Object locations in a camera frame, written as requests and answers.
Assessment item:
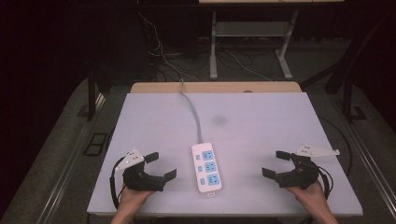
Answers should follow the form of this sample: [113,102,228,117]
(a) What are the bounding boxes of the grey power strip cable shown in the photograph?
[179,78,205,145]

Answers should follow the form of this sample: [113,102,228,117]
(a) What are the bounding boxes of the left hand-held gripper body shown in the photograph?
[114,147,166,192]

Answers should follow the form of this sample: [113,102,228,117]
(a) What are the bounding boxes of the person's right hand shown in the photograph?
[285,180,332,217]

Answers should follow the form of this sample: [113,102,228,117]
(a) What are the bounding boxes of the grey metal desk frame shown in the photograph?
[199,0,346,81]

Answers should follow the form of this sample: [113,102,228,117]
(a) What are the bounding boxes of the black metal stand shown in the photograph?
[76,59,106,122]
[323,12,396,124]

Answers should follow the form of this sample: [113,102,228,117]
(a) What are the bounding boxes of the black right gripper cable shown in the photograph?
[317,165,334,201]

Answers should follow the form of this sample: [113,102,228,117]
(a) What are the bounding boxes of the black rectangular floor frame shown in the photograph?
[82,133,109,157]

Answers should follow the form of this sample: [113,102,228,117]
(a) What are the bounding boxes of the person's left hand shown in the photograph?
[119,186,156,215]

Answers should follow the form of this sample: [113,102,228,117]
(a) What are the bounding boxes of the aluminium floor rail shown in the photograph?
[334,99,396,213]
[36,92,107,224]

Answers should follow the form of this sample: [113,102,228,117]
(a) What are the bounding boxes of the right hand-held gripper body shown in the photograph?
[275,143,341,190]

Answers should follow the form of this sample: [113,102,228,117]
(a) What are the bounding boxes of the white floor cable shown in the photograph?
[223,49,273,82]
[137,10,201,83]

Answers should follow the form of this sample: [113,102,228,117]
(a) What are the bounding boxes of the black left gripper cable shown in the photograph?
[108,156,127,210]

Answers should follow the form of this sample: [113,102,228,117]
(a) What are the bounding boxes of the white power strip blue sockets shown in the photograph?
[191,142,223,196]

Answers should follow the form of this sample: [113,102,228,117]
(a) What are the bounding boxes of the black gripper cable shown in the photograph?
[108,156,127,210]
[317,165,334,201]

